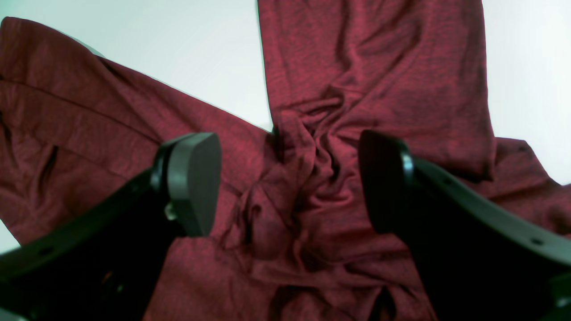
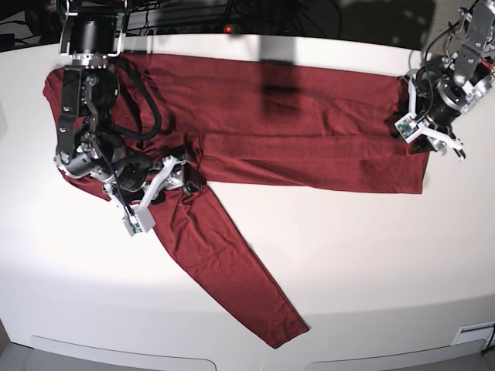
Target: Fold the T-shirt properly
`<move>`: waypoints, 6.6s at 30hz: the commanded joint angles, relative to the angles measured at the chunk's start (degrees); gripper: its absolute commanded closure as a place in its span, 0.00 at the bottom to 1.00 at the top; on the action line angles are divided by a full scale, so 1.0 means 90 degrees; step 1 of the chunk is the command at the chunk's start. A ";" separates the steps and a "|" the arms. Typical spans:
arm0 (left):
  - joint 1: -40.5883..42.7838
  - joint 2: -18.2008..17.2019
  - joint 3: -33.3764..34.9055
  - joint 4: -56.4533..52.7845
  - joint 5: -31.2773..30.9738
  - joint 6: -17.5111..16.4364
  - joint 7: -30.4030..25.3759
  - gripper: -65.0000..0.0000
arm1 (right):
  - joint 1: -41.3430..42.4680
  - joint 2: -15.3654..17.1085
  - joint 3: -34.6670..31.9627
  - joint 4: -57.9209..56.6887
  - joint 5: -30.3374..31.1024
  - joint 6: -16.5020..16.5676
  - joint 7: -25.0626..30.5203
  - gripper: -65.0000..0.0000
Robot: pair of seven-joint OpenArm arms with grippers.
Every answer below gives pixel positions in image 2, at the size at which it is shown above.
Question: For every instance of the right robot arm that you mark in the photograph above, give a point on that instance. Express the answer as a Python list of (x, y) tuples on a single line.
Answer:
[(88, 143)]

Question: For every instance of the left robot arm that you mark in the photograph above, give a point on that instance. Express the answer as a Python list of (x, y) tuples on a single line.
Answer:
[(456, 73)]

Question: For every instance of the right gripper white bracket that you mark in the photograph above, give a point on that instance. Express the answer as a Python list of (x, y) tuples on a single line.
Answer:
[(175, 173)]

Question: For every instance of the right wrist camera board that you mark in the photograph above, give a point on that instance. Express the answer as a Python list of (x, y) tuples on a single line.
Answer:
[(132, 225)]

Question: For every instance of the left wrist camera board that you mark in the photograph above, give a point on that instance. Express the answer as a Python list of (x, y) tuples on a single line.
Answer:
[(408, 128)]

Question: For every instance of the black power strip red light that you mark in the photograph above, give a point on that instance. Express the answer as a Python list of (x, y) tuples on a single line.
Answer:
[(196, 29)]

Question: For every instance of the dark red long-sleeve shirt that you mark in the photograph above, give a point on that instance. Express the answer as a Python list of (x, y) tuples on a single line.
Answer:
[(255, 123)]

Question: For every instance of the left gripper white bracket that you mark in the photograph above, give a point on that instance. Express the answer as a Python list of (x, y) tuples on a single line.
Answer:
[(447, 103)]

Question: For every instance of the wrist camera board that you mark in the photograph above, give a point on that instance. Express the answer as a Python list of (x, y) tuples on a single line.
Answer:
[(132, 225), (408, 128)]

